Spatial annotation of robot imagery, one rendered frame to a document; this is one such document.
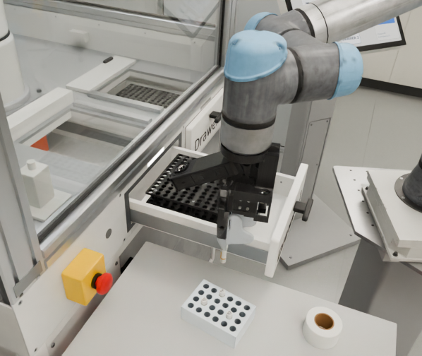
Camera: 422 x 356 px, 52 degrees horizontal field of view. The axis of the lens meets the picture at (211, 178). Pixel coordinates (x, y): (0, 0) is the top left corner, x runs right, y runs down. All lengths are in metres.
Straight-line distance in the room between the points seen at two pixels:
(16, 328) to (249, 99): 0.52
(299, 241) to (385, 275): 0.94
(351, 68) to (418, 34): 3.24
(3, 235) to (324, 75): 0.49
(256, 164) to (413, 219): 0.61
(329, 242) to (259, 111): 1.69
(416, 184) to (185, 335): 0.68
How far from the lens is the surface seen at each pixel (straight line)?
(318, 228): 2.26
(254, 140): 0.58
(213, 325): 0.86
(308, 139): 1.98
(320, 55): 0.60
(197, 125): 1.19
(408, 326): 1.49
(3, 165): 0.62
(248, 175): 0.64
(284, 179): 1.07
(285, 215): 0.90
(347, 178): 1.36
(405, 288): 1.34
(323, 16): 0.73
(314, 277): 2.07
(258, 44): 0.54
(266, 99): 0.56
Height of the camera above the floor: 1.50
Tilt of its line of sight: 36 degrees down
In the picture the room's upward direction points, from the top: 4 degrees clockwise
